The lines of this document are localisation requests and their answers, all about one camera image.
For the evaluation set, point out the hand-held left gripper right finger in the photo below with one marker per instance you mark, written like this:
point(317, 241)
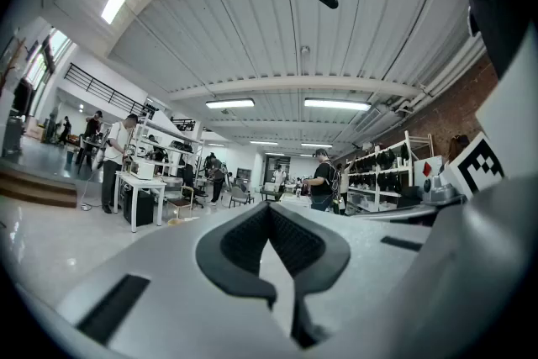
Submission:
point(328, 260)

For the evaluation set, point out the black railing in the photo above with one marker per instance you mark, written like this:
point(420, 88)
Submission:
point(105, 87)

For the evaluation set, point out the white microwave oven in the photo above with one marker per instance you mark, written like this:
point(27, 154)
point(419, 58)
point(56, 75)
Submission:
point(143, 170)

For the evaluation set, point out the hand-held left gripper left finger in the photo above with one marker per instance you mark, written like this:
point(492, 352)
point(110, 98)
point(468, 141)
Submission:
point(168, 307)

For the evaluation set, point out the wooden steps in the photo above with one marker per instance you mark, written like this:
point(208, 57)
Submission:
point(38, 189)

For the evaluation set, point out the white metal shelf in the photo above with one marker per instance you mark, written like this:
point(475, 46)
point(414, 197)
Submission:
point(168, 147)

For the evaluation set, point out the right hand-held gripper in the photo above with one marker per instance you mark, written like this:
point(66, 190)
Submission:
point(483, 265)

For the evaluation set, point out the wooden frame chair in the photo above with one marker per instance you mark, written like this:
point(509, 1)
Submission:
point(181, 202)

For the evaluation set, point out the white work table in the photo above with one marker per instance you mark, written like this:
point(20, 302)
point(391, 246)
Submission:
point(140, 183)

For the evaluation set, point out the white storage shelf rack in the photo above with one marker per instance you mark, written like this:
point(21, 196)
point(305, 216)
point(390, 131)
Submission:
point(388, 176)

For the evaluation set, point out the black box under table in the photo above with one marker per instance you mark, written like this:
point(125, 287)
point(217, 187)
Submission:
point(138, 208)

